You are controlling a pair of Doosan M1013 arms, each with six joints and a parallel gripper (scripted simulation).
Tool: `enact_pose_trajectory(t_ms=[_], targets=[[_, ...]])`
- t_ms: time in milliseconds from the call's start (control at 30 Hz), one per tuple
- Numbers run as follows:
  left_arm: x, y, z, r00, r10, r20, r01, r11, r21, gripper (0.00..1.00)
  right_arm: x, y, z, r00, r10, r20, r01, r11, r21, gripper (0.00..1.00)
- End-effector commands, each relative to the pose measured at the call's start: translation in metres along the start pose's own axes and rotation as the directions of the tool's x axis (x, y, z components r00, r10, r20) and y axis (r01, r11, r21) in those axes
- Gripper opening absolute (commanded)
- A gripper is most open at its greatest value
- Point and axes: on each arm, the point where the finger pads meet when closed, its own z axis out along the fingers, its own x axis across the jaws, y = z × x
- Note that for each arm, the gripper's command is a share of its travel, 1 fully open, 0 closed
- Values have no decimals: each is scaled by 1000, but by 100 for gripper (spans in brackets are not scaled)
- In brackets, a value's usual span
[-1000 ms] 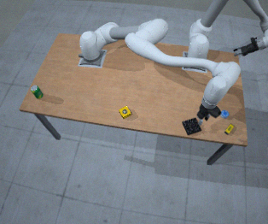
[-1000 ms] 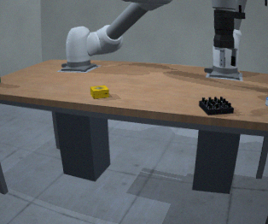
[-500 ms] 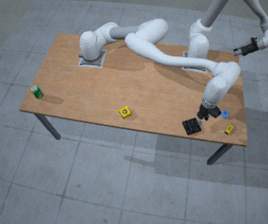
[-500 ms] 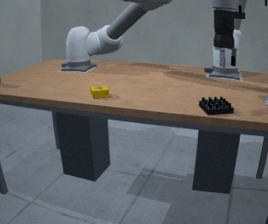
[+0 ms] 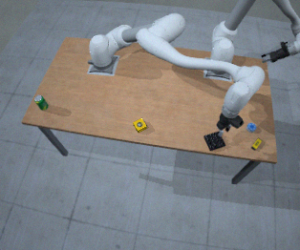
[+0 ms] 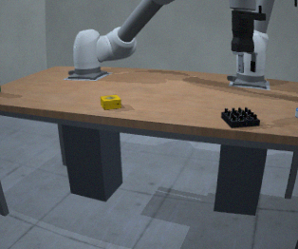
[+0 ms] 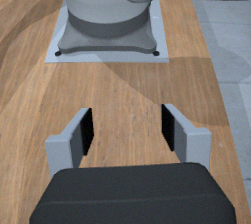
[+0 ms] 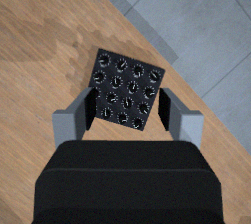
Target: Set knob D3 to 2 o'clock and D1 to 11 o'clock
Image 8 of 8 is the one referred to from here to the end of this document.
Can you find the black knob panel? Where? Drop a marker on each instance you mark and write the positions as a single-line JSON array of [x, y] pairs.
[[124, 91]]

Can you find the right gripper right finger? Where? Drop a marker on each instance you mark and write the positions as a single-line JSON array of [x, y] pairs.
[[183, 124]]

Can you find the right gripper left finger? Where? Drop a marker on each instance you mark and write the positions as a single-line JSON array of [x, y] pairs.
[[71, 123]]

